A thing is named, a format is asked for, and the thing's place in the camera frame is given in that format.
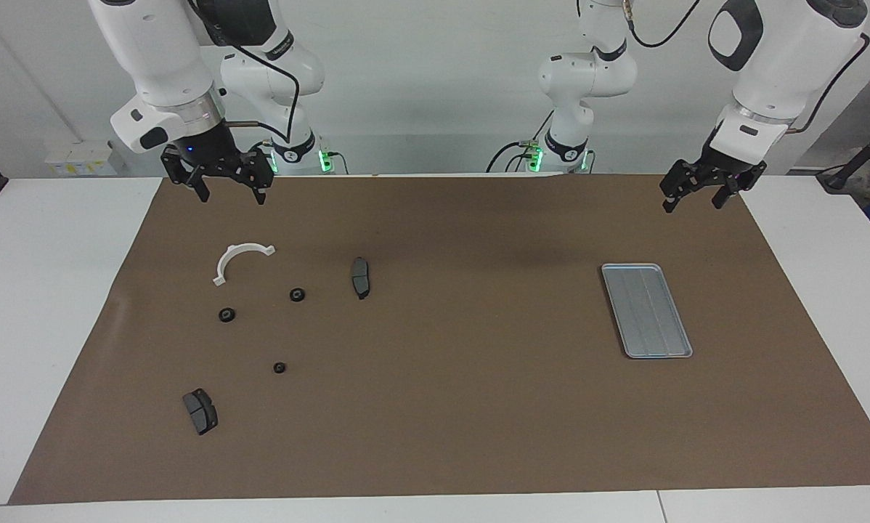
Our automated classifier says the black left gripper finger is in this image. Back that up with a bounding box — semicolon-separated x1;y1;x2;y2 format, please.
710;173;753;211
659;160;709;214

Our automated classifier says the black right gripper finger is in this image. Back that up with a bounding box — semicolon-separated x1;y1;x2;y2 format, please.
160;145;211;204
236;147;275;206

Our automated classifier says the silver metal tray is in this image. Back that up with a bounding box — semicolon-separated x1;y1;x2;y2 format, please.
601;263;694;360

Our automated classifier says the white cardboard box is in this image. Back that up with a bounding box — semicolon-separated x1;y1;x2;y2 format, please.
45;140;120;177

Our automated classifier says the black pole stand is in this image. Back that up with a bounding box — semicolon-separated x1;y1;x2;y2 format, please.
816;115;870;193

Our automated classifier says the long grey brake pad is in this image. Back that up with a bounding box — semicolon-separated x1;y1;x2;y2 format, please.
350;256;372;300

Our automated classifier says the short grey brake pad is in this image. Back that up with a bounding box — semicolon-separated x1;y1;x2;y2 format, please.
182;388;219;436

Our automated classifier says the brown table mat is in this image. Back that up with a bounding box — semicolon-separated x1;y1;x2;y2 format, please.
8;173;870;506

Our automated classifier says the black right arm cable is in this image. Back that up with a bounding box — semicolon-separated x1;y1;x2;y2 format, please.
188;0;301;142

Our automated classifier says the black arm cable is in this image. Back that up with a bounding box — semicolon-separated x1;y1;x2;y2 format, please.
188;0;301;142
624;0;870;135

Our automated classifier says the white curved plastic bracket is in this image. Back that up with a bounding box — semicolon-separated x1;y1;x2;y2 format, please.
212;243;277;287

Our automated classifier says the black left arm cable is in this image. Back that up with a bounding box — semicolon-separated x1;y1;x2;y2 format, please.
624;0;870;135

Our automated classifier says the black base cable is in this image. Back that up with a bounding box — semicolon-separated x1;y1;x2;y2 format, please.
487;109;553;174

